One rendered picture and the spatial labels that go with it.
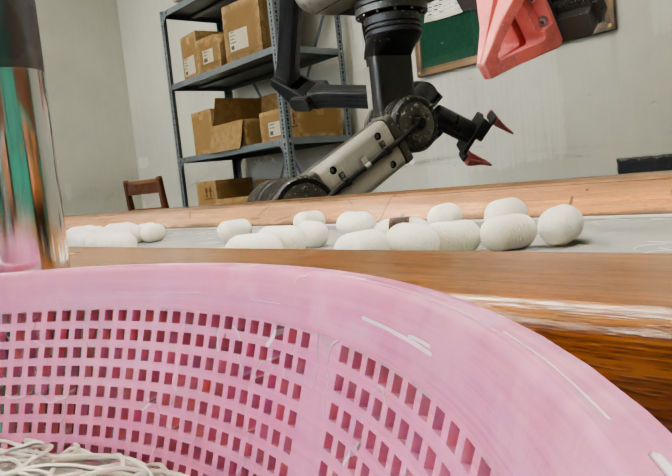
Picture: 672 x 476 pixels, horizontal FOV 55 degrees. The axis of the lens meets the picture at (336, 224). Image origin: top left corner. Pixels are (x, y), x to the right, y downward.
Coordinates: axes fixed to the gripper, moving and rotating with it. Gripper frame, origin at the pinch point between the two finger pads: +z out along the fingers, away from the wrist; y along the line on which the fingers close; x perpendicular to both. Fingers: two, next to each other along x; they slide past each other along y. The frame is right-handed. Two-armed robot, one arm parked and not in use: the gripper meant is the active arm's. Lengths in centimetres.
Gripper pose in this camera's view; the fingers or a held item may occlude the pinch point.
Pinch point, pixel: (488, 64)
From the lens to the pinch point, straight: 49.7
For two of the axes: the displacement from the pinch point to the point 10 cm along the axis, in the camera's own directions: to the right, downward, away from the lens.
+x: 5.3, 6.8, 5.0
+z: -4.9, 7.3, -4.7
